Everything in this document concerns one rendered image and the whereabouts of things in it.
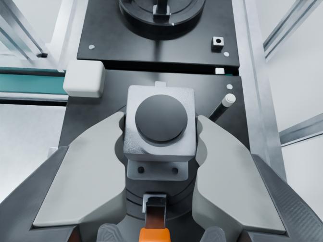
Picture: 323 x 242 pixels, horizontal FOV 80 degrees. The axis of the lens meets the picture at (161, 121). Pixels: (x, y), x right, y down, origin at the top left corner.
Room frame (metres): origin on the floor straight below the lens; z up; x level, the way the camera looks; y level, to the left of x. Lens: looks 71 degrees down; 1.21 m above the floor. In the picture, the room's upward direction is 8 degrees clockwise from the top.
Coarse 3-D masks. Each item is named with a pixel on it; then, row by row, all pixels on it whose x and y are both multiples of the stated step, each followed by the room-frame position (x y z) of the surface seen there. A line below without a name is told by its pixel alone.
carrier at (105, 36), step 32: (96, 0) 0.27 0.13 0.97; (128, 0) 0.26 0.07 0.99; (192, 0) 0.28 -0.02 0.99; (224, 0) 0.31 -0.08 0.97; (96, 32) 0.21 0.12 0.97; (128, 32) 0.22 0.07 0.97; (160, 32) 0.22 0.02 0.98; (192, 32) 0.24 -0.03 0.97; (224, 32) 0.25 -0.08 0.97; (128, 64) 0.17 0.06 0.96; (160, 64) 0.17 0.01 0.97; (192, 64) 0.18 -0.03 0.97; (224, 64) 0.18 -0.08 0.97
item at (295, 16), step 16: (304, 0) 0.26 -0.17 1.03; (320, 0) 0.26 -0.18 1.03; (288, 16) 0.27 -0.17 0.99; (304, 16) 0.26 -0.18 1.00; (272, 32) 0.27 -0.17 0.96; (288, 32) 0.26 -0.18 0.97; (272, 48) 0.26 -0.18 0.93; (288, 128) 0.11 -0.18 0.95; (304, 128) 0.10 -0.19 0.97; (320, 128) 0.09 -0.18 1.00; (288, 144) 0.09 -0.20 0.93
